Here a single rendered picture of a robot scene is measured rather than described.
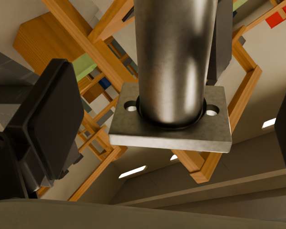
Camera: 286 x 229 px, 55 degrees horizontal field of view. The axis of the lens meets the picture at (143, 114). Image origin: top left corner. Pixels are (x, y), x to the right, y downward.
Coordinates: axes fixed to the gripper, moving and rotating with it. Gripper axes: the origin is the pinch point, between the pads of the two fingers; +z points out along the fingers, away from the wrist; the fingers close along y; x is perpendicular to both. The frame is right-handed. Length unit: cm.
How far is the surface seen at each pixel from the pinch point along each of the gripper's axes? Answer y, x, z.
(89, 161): -347, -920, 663
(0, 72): -12.9, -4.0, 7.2
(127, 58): -119, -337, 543
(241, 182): 141, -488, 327
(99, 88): -159, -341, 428
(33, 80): -10.9, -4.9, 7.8
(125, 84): -2.8, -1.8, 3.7
